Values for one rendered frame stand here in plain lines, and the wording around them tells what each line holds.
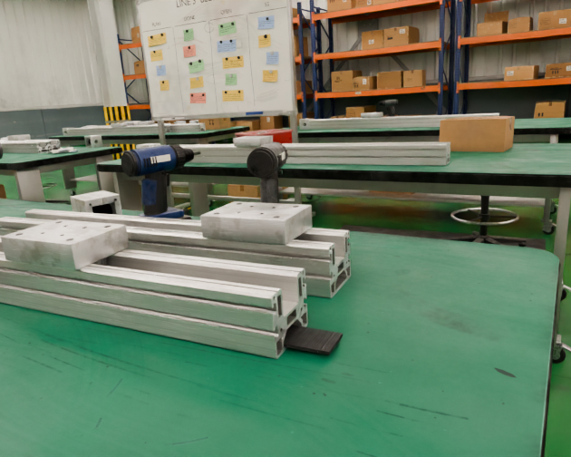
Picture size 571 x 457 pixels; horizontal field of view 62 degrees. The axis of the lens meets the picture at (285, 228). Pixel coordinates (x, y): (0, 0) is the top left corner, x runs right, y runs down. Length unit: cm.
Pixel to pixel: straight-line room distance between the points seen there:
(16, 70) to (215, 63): 1051
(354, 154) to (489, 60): 896
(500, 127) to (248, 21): 217
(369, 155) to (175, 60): 259
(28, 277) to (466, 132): 204
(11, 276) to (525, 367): 76
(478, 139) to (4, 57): 1275
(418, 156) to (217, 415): 168
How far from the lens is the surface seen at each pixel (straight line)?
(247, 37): 390
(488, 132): 244
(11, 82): 1409
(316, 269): 75
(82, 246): 77
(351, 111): 1079
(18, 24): 1449
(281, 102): 373
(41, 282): 84
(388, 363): 60
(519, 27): 1002
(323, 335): 63
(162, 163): 112
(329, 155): 218
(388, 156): 210
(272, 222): 75
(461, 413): 53
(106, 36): 925
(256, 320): 59
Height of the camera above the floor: 109
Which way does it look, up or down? 16 degrees down
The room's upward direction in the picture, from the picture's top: 4 degrees counter-clockwise
